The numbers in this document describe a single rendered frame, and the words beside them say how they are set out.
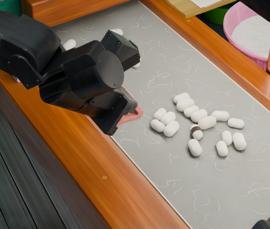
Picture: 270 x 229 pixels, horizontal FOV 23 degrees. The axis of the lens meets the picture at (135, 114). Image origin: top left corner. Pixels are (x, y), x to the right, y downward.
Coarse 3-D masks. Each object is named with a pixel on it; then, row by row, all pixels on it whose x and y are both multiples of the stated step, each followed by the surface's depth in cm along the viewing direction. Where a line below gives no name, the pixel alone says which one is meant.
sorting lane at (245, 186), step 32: (64, 32) 150; (96, 32) 150; (128, 32) 150; (160, 32) 150; (160, 64) 141; (192, 64) 141; (160, 96) 133; (192, 96) 133; (224, 96) 133; (128, 128) 126; (224, 128) 126; (256, 128) 126; (160, 160) 119; (192, 160) 119; (224, 160) 119; (256, 160) 119; (160, 192) 113; (192, 192) 114; (224, 192) 114; (256, 192) 114; (192, 224) 108; (224, 224) 108
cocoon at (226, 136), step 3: (225, 132) 122; (228, 132) 122; (222, 135) 122; (225, 135) 122; (228, 135) 122; (222, 138) 122; (225, 138) 121; (228, 138) 121; (231, 138) 122; (225, 141) 121; (228, 141) 121; (231, 141) 121; (228, 144) 121
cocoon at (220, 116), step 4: (212, 112) 127; (216, 112) 126; (220, 112) 126; (224, 112) 126; (216, 116) 126; (220, 116) 126; (224, 116) 126; (228, 116) 126; (216, 120) 127; (220, 120) 127; (224, 120) 126
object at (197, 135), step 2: (194, 124) 124; (196, 124) 124; (192, 126) 124; (194, 126) 123; (190, 128) 124; (196, 130) 122; (198, 130) 122; (200, 130) 123; (194, 132) 122; (196, 132) 122; (198, 132) 122; (200, 132) 122; (192, 134) 123; (194, 134) 122; (196, 134) 122; (198, 134) 122; (200, 134) 122; (202, 134) 122; (194, 136) 122; (196, 136) 122; (198, 136) 122; (200, 136) 122; (202, 136) 123; (194, 138) 123; (196, 138) 122; (198, 138) 122; (200, 138) 122
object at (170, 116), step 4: (168, 112) 126; (172, 112) 126; (164, 116) 125; (168, 116) 125; (172, 116) 126; (160, 120) 125; (164, 120) 125; (168, 120) 125; (172, 120) 126; (164, 124) 125
